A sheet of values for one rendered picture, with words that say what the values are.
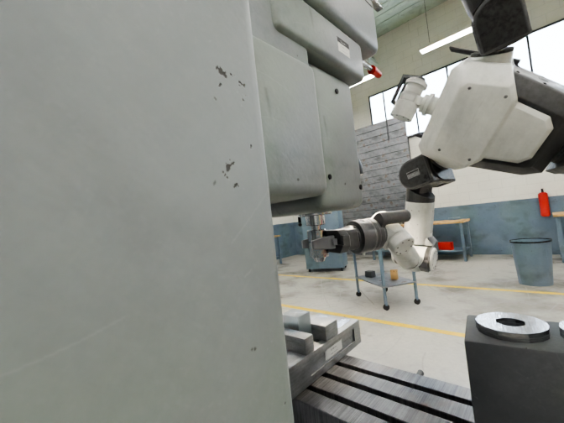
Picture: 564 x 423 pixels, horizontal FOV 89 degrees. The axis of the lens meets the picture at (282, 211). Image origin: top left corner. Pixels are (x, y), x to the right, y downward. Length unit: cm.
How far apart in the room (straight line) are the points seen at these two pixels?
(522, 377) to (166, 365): 47
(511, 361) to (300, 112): 49
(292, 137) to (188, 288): 34
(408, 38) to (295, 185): 908
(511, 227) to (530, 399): 760
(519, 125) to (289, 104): 58
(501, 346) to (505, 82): 58
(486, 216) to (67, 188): 808
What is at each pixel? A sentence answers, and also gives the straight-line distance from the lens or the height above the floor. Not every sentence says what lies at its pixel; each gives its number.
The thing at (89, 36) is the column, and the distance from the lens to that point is 23.
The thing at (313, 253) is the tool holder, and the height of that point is 121.
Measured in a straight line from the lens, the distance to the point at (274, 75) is 52.
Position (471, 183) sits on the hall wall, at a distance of 818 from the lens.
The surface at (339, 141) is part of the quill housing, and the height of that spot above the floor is 146.
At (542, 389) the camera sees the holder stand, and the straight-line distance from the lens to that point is 56.
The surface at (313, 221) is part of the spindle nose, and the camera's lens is 69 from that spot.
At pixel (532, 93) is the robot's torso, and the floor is 153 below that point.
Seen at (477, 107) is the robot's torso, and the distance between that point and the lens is 88.
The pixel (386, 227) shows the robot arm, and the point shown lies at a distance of 80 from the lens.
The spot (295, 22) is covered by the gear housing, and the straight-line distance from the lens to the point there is 63.
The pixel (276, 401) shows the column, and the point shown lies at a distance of 30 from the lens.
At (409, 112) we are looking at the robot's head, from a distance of 95.
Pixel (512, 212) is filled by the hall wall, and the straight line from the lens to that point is 809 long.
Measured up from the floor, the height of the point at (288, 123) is 146.
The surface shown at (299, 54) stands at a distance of 62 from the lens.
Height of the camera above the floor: 130
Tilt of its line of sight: 2 degrees up
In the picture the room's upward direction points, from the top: 6 degrees counter-clockwise
